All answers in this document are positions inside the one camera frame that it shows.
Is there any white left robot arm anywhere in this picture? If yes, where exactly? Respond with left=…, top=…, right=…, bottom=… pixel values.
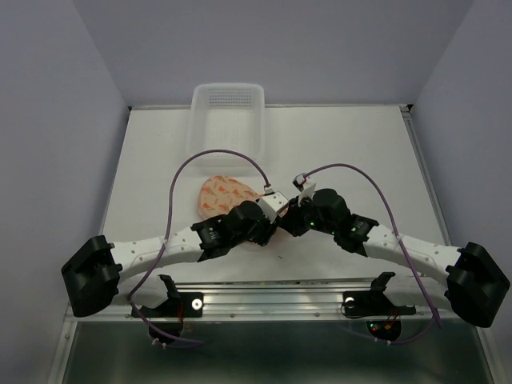
left=61, top=196, right=287, bottom=318

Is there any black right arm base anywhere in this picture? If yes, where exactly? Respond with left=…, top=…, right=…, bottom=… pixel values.
left=340, top=272, right=417, bottom=345

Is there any orange floral round laundry bag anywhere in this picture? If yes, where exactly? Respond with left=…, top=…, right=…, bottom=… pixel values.
left=197, top=175, right=263, bottom=220

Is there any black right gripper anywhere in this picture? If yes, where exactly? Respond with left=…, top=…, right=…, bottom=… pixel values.
left=278, top=194, right=337, bottom=238

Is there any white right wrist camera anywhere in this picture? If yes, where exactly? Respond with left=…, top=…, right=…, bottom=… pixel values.
left=292, top=173, right=316, bottom=206

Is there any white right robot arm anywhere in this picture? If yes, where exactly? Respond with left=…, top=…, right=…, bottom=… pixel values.
left=280, top=189, right=510, bottom=328

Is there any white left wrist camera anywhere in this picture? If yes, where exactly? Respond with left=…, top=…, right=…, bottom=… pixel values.
left=257, top=192, right=289, bottom=222

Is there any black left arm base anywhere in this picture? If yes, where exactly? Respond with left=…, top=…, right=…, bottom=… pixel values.
left=129, top=274, right=204, bottom=349

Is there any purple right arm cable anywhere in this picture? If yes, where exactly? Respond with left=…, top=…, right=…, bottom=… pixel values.
left=303, top=162, right=444, bottom=347

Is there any white perforated plastic basket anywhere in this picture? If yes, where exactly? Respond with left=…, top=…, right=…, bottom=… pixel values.
left=186, top=83, right=266, bottom=161

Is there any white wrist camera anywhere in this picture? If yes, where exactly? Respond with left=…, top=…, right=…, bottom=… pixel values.
left=257, top=192, right=289, bottom=222
left=292, top=173, right=316, bottom=206

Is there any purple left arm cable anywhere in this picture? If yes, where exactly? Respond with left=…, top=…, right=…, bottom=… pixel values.
left=127, top=150, right=273, bottom=348

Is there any aluminium mounting rail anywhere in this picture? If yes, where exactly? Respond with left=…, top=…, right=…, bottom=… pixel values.
left=66, top=278, right=465, bottom=321

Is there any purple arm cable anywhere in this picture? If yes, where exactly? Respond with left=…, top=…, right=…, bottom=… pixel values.
left=127, top=150, right=273, bottom=348
left=303, top=162, right=444, bottom=347

